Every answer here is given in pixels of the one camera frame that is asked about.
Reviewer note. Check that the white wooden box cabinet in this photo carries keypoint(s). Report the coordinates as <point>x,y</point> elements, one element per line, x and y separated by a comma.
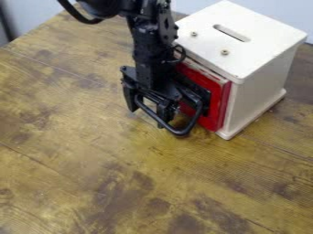
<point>247,48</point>

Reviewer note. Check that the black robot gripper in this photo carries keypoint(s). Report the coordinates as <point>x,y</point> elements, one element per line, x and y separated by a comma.
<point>154,32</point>

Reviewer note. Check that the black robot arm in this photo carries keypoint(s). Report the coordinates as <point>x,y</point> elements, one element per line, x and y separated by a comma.
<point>104,9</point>

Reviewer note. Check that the red wooden drawer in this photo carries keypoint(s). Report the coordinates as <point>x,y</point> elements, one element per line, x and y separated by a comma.
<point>217,87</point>

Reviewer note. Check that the black metal drawer handle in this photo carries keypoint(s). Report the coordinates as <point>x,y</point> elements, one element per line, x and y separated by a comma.
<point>162,103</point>

